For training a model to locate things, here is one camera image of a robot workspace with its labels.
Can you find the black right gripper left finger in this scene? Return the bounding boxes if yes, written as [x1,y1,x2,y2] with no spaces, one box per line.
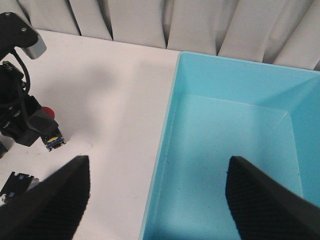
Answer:
[0,155,90,240]

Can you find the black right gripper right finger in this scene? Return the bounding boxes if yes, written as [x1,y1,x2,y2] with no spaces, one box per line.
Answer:
[225,156,320,240]

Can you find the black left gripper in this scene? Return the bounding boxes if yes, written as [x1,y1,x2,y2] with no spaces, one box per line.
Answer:
[0,61,56,147]

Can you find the red mushroom push button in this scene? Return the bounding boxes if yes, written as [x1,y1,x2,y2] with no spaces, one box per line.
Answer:
[40,106,67,152]

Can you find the light blue plastic box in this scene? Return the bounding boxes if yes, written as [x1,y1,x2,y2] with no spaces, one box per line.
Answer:
[139,51,320,240]

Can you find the yellow push button upside down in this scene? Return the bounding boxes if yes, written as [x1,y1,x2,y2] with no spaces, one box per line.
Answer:
[0,171,40,203]

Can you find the white pleated curtain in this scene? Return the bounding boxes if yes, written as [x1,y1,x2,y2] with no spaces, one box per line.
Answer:
[16,0,320,72]

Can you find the black camera cable left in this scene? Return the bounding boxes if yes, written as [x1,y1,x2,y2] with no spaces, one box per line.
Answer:
[12,47,31,95]

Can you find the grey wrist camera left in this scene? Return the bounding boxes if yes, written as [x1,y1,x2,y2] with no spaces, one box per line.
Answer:
[0,12,47,60]

